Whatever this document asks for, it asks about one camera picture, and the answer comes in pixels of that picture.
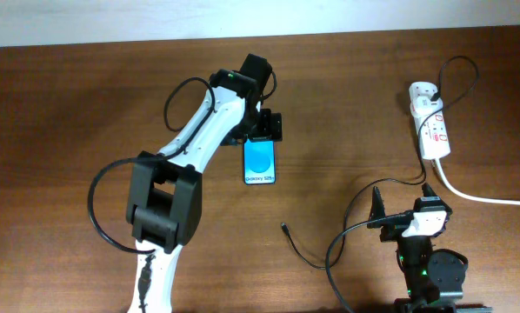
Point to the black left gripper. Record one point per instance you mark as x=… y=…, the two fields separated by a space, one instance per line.
x=270 y=129

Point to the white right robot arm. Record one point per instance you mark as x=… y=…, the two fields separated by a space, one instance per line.
x=434 y=277

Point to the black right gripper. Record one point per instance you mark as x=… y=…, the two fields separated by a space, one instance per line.
x=396 y=222

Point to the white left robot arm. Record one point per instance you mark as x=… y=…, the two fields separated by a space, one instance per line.
x=166 y=188

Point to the blue screen smartphone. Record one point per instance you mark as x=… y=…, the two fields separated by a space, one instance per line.
x=259 y=166

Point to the white power strip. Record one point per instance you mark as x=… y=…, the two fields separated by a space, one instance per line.
x=434 y=141

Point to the white charger plug adapter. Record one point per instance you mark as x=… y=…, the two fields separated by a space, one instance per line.
x=423 y=106

